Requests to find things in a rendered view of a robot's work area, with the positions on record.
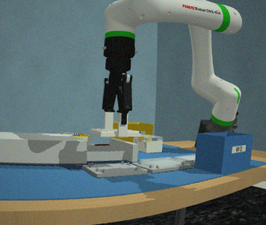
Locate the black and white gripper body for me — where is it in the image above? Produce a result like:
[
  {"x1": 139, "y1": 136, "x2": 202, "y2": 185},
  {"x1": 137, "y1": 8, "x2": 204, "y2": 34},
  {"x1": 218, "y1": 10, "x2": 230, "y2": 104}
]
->
[{"x1": 106, "y1": 56, "x2": 131, "y2": 87}]

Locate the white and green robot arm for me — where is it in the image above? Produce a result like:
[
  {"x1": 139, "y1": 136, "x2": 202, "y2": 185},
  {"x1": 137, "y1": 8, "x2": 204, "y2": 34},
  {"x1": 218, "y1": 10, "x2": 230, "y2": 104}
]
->
[{"x1": 102, "y1": 0, "x2": 242, "y2": 133}]

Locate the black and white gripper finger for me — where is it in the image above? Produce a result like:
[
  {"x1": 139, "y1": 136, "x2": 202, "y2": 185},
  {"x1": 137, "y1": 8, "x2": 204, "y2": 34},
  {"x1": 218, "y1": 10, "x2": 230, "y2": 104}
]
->
[
  {"x1": 102, "y1": 77, "x2": 117, "y2": 129},
  {"x1": 113, "y1": 73, "x2": 132, "y2": 137}
]

